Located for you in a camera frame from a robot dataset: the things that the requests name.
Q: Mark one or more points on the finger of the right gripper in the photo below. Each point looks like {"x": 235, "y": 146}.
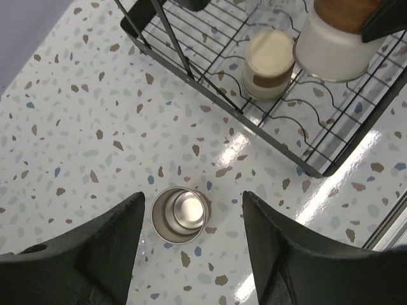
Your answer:
{"x": 389, "y": 18}

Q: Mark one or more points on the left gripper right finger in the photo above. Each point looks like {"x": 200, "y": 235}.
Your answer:
{"x": 291, "y": 264}

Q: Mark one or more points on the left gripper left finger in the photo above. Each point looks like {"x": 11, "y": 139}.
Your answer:
{"x": 90, "y": 264}

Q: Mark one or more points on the aluminium mounting rail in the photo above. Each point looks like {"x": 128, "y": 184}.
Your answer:
{"x": 391, "y": 232}

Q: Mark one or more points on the black wire dish rack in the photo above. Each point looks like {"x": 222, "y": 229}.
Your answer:
{"x": 306, "y": 88}

